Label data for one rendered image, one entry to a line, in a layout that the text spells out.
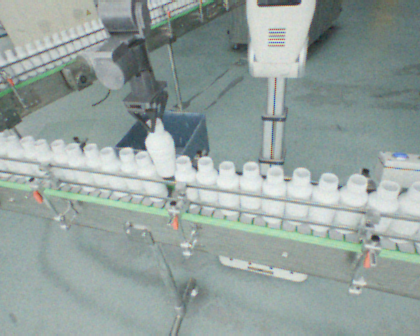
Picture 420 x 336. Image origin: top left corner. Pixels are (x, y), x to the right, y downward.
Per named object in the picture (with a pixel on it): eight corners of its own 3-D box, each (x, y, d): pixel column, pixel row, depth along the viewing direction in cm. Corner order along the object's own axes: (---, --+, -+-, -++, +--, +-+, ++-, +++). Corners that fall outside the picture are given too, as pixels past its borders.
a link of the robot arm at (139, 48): (149, 31, 57) (124, 32, 58) (133, 44, 52) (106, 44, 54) (157, 65, 61) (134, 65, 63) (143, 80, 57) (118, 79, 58)
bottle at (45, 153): (60, 175, 101) (36, 137, 90) (75, 175, 100) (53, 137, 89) (50, 187, 96) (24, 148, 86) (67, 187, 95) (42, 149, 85)
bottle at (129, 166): (154, 188, 91) (140, 147, 80) (143, 201, 87) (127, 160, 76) (139, 183, 93) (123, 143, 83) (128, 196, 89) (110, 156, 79)
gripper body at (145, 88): (123, 109, 62) (112, 76, 57) (144, 87, 69) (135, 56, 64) (150, 111, 60) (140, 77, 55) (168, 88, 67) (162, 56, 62)
